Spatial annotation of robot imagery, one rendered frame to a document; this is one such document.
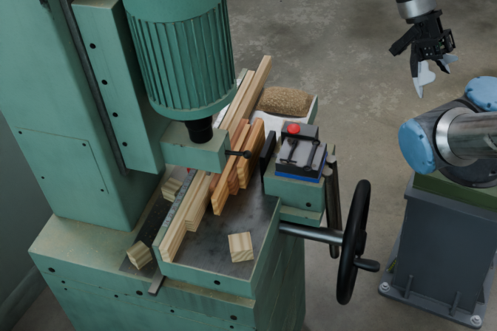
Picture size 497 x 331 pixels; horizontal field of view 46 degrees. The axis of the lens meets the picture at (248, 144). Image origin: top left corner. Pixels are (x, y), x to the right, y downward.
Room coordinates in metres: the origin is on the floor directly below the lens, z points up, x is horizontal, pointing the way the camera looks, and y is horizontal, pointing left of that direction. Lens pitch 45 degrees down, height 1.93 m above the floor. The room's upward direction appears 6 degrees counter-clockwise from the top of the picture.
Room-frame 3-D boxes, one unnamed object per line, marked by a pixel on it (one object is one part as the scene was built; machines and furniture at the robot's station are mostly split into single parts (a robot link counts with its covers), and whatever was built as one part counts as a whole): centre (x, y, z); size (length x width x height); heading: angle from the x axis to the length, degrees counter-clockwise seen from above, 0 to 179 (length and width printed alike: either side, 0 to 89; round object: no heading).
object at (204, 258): (0.93, -0.03, 0.87); 0.61 x 0.30 x 0.06; 158
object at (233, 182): (0.96, 0.01, 0.93); 0.22 x 0.02 x 0.05; 158
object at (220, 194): (0.92, 0.04, 0.93); 0.24 x 0.01 x 0.06; 158
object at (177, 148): (0.90, 0.12, 1.03); 0.14 x 0.07 x 0.09; 68
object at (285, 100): (1.16, -0.11, 0.92); 0.14 x 0.09 x 0.04; 68
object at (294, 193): (0.89, -0.11, 0.92); 0.15 x 0.13 x 0.09; 158
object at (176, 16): (0.89, 0.10, 1.35); 0.18 x 0.18 x 0.31
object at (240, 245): (0.70, 0.04, 0.92); 0.05 x 0.04 x 0.04; 94
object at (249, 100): (1.05, 0.03, 0.92); 0.60 x 0.02 x 0.04; 158
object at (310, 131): (0.90, -0.12, 0.99); 0.13 x 0.11 x 0.06; 158
